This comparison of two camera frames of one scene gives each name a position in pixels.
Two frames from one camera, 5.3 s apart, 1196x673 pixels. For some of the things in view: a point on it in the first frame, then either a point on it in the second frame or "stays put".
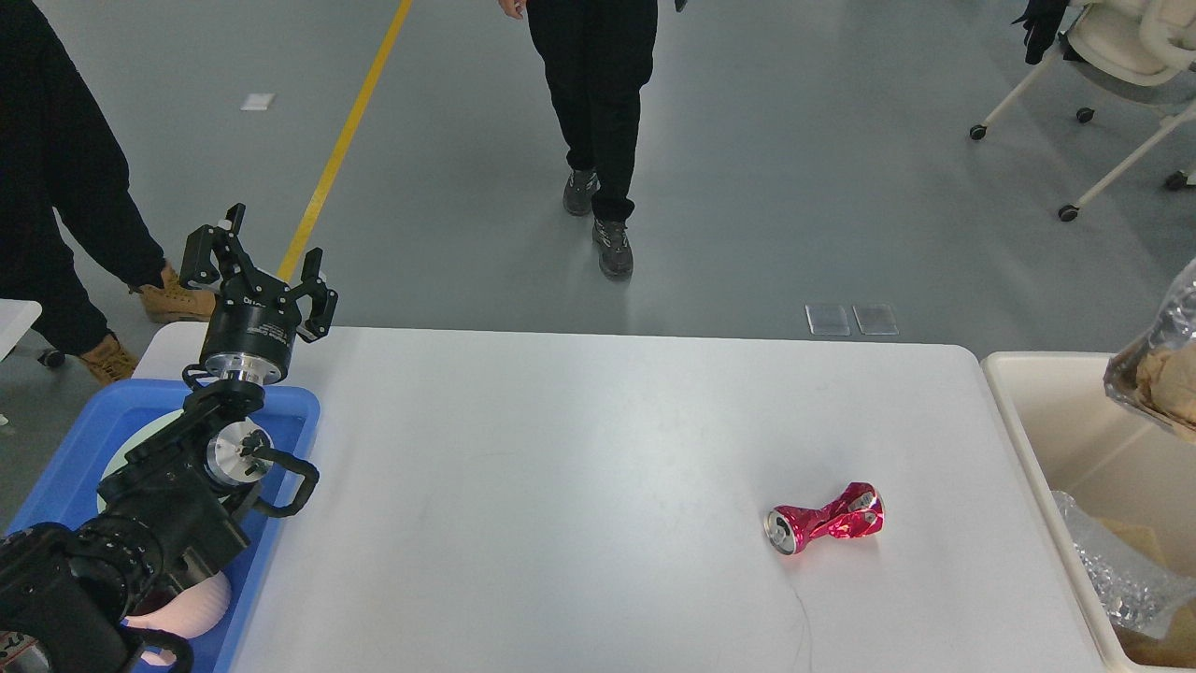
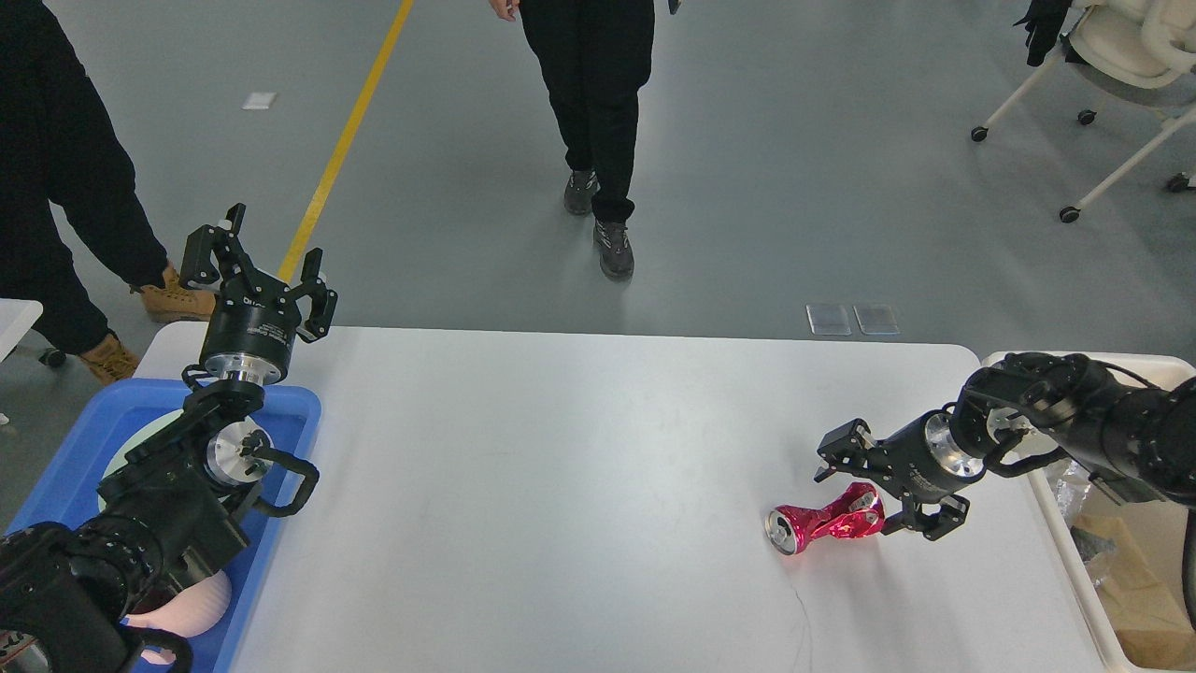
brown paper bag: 1175,647 stays put
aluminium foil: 1174,326 -> 1089,546
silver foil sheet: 1141,593 -> 1071,483
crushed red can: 857,510 stays put
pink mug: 195,614 stays put
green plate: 117,461 stays put
